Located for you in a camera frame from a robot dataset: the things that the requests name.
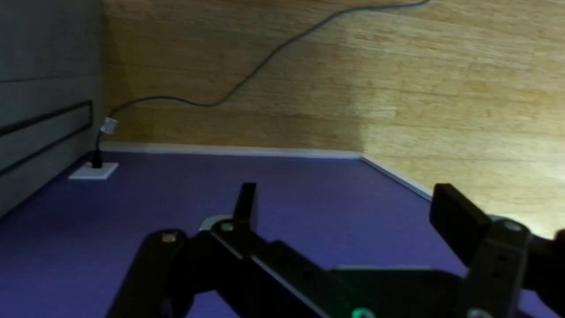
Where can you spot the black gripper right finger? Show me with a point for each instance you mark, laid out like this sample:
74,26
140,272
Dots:
500,265

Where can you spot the black power plug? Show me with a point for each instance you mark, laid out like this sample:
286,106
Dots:
95,159

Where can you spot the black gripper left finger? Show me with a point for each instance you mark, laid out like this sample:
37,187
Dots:
247,247

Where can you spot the gray cabinet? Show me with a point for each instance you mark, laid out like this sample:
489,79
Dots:
41,106

